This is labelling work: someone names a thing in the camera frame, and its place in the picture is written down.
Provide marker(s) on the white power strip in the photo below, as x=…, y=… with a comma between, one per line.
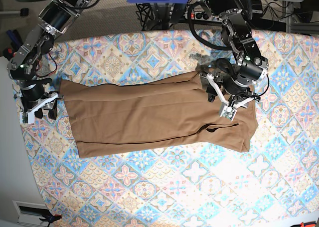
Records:
x=201, y=15

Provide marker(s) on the patterned tablecloth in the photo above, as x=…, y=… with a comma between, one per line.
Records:
x=196, y=185

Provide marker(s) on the blue handled clamp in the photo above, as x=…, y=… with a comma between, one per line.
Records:
x=16, y=40

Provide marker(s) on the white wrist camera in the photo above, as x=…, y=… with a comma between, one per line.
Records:
x=28, y=117
x=224, y=102

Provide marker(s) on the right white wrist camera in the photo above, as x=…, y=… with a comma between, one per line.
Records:
x=28, y=117

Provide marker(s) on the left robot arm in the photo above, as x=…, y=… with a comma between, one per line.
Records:
x=236, y=33

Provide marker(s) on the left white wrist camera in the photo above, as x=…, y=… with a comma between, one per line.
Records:
x=224, y=102

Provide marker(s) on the white floor vent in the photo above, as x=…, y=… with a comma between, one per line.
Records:
x=29, y=214

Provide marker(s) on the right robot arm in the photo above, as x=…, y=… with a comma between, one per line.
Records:
x=22, y=68

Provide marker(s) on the red black clamp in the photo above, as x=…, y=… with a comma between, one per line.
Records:
x=10, y=53

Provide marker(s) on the orange black clamp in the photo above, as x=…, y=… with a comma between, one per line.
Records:
x=50, y=218

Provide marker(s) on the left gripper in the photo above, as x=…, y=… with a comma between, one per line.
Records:
x=236, y=79

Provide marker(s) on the brown t-shirt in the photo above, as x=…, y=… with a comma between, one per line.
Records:
x=111, y=119

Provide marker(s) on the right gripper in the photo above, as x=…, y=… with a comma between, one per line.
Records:
x=32, y=92

